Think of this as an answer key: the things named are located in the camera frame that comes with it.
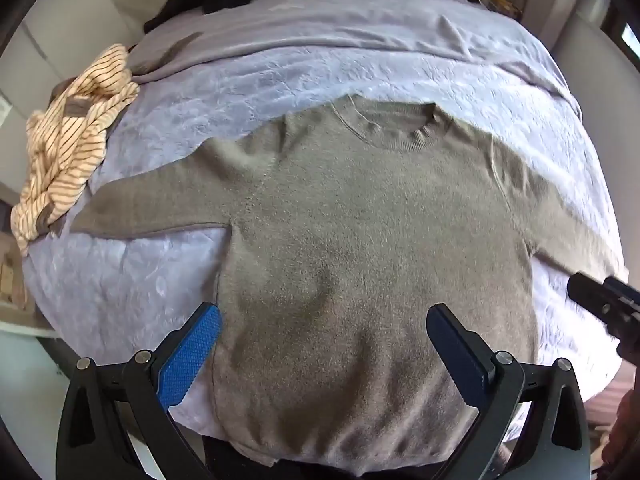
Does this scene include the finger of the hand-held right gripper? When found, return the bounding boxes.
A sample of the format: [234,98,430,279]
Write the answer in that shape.
[567,271,610,320]

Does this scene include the person's right forearm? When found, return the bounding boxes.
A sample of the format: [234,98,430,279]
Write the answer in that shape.
[600,375,640,476]

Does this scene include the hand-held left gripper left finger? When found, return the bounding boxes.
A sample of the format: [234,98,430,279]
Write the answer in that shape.
[55,301,222,480]

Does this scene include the grey purple duvet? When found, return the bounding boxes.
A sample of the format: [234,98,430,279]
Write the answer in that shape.
[127,0,581,103]

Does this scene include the olive grey knit sweater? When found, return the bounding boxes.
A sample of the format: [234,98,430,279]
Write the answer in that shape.
[70,94,626,478]

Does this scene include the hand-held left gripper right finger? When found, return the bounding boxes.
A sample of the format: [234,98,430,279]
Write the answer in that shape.
[426,303,592,480]

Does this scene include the lavender embossed blanket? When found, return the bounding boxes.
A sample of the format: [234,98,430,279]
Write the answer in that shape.
[22,42,631,441]

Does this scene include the cream striped shirt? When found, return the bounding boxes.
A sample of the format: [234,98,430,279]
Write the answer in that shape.
[11,44,141,257]

